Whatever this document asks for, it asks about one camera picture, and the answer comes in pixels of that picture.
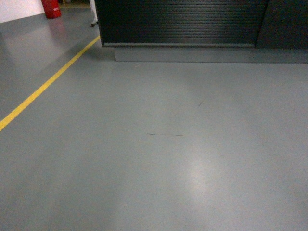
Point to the black checkout counter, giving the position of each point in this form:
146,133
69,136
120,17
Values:
215,31

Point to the red fire extinguisher box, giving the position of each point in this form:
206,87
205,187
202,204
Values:
51,8

